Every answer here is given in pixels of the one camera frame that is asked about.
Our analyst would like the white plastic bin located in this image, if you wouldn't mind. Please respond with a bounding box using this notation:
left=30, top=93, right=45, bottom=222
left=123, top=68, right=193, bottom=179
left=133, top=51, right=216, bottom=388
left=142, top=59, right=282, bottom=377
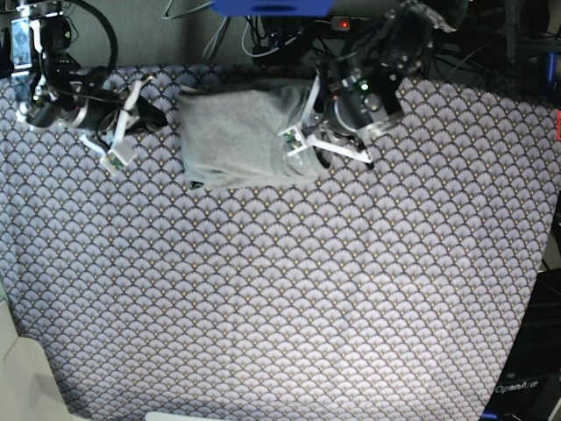
left=1, top=292, right=73, bottom=420

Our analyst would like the black power strip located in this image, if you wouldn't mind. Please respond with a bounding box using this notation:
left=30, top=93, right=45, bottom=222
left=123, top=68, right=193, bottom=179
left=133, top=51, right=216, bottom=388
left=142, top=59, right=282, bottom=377
left=330, top=16, right=371, bottom=32

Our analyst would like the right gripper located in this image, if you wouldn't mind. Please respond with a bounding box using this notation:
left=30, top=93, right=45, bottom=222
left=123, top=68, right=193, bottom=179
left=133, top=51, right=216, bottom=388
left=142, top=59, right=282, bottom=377
left=25, top=78, right=167, bottom=133

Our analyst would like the black OpenArm box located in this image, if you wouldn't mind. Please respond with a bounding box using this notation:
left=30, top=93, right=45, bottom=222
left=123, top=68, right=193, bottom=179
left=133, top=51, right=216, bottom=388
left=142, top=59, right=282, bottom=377
left=489, top=269, right=560, bottom=420

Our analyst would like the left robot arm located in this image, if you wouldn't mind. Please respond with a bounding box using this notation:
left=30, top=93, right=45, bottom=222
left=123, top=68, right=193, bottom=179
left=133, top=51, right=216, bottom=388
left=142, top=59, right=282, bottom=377
left=316, top=1, right=465, bottom=140

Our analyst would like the blue post at right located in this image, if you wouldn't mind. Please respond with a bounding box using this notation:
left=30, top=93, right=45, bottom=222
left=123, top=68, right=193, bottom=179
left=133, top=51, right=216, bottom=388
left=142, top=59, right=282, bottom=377
left=540, top=52, right=559, bottom=103

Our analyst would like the red clamp at right edge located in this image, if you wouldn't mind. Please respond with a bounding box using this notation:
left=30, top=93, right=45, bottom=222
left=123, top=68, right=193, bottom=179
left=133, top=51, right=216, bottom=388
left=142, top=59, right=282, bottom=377
left=556, top=110, right=561, bottom=141

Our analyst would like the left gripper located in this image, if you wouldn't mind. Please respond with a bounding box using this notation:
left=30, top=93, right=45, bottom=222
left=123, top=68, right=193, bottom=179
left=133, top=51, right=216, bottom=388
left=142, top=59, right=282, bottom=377
left=325, top=79, right=403, bottom=140

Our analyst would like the blue camera mount bracket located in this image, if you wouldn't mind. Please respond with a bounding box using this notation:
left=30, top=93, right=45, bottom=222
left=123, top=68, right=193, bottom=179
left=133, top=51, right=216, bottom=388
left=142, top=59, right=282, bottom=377
left=212, top=0, right=334, bottom=17

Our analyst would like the grey T-shirt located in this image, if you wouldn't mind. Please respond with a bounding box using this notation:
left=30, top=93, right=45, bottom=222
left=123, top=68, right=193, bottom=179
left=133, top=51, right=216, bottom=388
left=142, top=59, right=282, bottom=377
left=177, top=79, right=330, bottom=189

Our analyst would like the fan-patterned tablecloth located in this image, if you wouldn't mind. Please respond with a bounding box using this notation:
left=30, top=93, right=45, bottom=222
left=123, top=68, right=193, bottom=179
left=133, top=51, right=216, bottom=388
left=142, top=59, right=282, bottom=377
left=1, top=66, right=560, bottom=420

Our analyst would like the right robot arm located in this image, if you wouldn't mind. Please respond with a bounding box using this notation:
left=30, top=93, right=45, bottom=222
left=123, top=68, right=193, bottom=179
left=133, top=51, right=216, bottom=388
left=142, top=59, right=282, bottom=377
left=11, top=1, right=167, bottom=133

